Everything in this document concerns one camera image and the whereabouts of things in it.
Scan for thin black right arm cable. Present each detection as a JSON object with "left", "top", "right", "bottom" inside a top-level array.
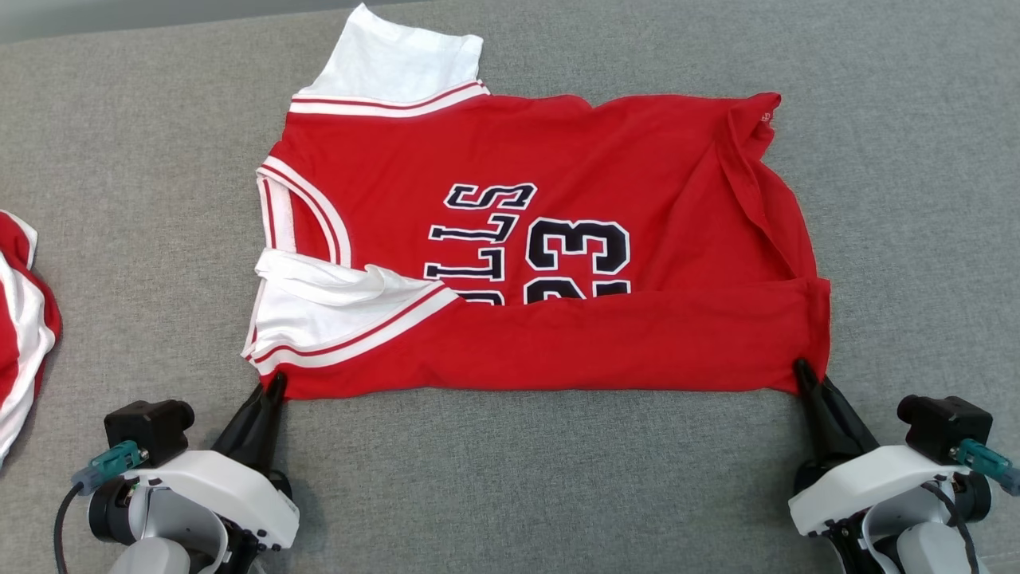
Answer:
[{"left": 923, "top": 478, "right": 979, "bottom": 574}]

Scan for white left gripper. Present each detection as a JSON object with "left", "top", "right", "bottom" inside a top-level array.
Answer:
[{"left": 131, "top": 372, "right": 300, "bottom": 574}]

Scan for teal plug left camera cable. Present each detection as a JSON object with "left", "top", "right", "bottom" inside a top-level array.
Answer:
[{"left": 53, "top": 441, "right": 149, "bottom": 574}]

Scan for teal plug camera cable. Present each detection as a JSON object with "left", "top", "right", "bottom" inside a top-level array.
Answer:
[
  {"left": 948, "top": 438, "right": 1020, "bottom": 497},
  {"left": 53, "top": 441, "right": 149, "bottom": 574}
]

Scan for red number 23 basketball jersey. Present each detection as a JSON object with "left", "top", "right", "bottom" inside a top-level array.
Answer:
[{"left": 241, "top": 3, "right": 833, "bottom": 400}]

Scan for red white-striped shorts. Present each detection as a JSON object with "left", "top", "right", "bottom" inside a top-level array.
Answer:
[{"left": 0, "top": 210, "right": 63, "bottom": 468}]

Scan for teal plug right camera cable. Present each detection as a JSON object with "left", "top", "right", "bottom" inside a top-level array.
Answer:
[{"left": 948, "top": 438, "right": 1020, "bottom": 497}]

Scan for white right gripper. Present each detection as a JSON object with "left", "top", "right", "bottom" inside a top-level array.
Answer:
[{"left": 789, "top": 359, "right": 970, "bottom": 574}]

